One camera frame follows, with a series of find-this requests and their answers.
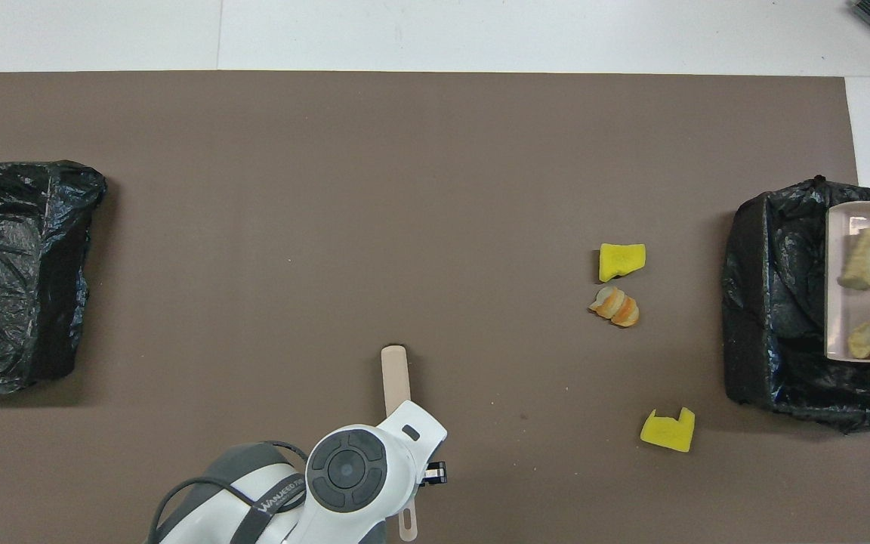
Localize pale bread chunk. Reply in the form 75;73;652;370
837;227;870;291

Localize yellow sponge block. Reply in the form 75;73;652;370
599;243;647;283

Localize brown table mat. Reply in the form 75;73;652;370
0;72;870;544

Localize small striped bread piece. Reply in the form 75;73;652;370
588;286;641;328

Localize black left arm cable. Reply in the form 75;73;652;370
147;440;309;544

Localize black bag lined bin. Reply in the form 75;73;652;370
722;175;870;434
0;160;108;394

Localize beige hand brush black bristles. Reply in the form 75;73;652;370
381;345;421;542

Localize notched yellow sponge piece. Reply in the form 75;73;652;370
640;407;696;453

